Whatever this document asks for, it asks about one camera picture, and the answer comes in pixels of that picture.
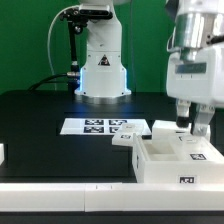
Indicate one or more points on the white front fence bar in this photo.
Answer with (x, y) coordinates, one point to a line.
(102, 197)

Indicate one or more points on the long white cabinet side piece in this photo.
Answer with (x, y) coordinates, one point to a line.
(162, 130)

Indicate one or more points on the small white cabinet top panel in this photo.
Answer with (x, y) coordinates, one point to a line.
(124, 135)

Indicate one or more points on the white cabinet door panel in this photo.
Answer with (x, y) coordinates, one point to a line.
(193, 148)

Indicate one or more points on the white fence bar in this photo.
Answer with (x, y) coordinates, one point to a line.
(1, 153)
(102, 197)

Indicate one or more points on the black camera stand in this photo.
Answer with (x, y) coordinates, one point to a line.
(77, 20)

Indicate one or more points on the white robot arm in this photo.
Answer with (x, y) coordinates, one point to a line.
(199, 24)

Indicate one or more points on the white cabinet body box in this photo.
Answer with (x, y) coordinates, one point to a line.
(154, 162)

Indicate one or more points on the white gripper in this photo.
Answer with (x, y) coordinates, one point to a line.
(200, 81)

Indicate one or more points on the white left fence bar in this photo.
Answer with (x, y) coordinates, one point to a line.
(1, 153)

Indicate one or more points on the white marker sheet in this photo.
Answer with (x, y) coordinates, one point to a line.
(99, 126)

